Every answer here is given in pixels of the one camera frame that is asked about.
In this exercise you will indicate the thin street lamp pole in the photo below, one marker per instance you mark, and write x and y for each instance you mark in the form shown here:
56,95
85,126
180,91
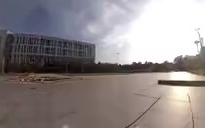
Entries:
118,58

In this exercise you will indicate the grey paved plaza ground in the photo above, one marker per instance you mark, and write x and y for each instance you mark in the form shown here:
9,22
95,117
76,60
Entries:
90,103

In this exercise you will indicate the row of distant trees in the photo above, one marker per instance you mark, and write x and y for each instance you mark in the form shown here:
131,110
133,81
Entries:
146,66

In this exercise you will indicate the large glass office building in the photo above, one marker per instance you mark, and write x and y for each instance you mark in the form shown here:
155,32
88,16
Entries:
46,50

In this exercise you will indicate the low dark kerb slab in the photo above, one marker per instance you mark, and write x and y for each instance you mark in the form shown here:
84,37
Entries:
186,82

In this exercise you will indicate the tall lamp pole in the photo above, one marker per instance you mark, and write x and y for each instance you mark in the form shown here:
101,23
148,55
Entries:
200,46

